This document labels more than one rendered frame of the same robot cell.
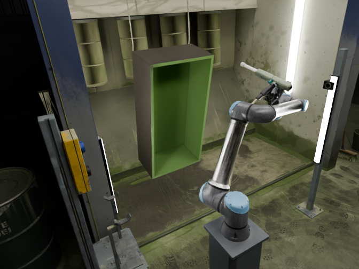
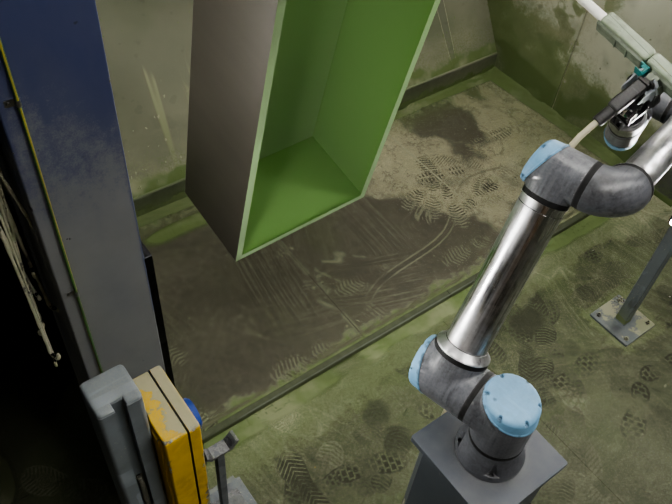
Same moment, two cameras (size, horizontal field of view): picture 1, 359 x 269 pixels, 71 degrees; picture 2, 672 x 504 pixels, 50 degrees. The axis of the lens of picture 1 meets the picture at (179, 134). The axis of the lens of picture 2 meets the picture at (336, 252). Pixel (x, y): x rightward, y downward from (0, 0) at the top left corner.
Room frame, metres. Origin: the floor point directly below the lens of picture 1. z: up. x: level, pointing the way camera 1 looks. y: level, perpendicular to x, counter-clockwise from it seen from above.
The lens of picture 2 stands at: (0.40, 0.35, 2.44)
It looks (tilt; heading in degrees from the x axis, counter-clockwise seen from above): 48 degrees down; 347
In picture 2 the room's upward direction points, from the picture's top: 6 degrees clockwise
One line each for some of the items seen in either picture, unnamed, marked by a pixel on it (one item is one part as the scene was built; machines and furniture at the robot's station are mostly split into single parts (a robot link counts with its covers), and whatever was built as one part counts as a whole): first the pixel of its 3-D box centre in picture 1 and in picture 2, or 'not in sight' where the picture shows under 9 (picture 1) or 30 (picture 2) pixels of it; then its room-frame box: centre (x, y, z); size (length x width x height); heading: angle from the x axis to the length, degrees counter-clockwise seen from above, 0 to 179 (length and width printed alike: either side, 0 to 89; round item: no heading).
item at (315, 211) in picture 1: (309, 208); (622, 319); (2.02, -1.33, 0.01); 0.20 x 0.20 x 0.01; 28
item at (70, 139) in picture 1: (75, 161); (170, 447); (0.92, 0.45, 1.42); 0.12 x 0.06 x 0.26; 28
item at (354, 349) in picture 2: (236, 200); (447, 295); (2.22, -0.60, 0.02); 2.70 x 0.03 x 0.04; 118
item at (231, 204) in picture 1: (235, 207); (503, 413); (1.22, -0.32, 0.83); 0.17 x 0.15 x 0.18; 42
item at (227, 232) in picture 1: (235, 224); (493, 441); (1.22, -0.33, 0.69); 0.19 x 0.19 x 0.10
